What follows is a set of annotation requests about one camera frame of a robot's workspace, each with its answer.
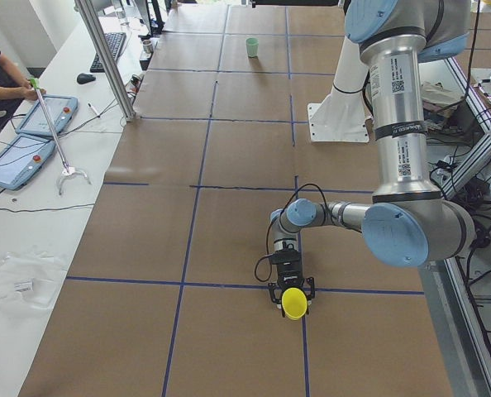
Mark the black computer mouse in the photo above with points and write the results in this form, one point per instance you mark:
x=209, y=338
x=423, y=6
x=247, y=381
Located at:
x=84, y=78

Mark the aluminium frame post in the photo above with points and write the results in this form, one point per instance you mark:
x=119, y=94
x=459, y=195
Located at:
x=97, y=35

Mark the aluminium frame rail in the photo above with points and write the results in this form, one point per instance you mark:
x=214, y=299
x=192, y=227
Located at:
x=475, y=160

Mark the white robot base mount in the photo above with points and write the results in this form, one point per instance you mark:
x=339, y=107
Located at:
x=340, y=117

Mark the clear plastic bag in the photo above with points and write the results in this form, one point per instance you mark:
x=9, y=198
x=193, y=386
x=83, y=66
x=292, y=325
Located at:
x=30, y=282

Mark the metal cup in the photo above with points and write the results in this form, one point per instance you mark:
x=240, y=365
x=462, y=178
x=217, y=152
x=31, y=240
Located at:
x=148, y=47

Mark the green cup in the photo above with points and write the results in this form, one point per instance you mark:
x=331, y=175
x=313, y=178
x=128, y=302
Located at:
x=252, y=45

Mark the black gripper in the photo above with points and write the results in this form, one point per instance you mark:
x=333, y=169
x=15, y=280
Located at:
x=290, y=276

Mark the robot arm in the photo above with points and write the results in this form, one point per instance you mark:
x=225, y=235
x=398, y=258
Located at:
x=409, y=223

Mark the near blue teach pendant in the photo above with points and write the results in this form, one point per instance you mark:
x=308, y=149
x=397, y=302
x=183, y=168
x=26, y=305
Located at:
x=22, y=159

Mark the stack of papers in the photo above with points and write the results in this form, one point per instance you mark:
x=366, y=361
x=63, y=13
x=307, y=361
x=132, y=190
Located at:
x=438, y=104

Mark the metal reacher grabber tool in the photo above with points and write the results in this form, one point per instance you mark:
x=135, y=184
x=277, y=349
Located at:
x=68, y=171

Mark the yellow cup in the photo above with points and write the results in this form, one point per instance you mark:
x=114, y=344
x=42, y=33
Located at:
x=294, y=303

